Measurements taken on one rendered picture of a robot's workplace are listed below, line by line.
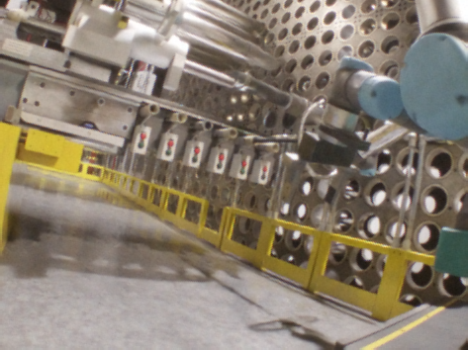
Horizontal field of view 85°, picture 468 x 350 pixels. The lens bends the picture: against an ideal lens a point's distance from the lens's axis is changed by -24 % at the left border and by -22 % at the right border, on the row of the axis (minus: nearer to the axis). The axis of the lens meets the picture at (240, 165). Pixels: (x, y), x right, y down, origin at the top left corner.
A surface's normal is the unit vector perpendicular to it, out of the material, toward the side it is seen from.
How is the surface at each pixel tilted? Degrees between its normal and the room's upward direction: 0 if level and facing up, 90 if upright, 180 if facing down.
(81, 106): 90
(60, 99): 90
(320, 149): 113
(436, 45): 98
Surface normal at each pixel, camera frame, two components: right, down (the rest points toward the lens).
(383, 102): 0.12, 0.37
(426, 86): -0.97, -0.09
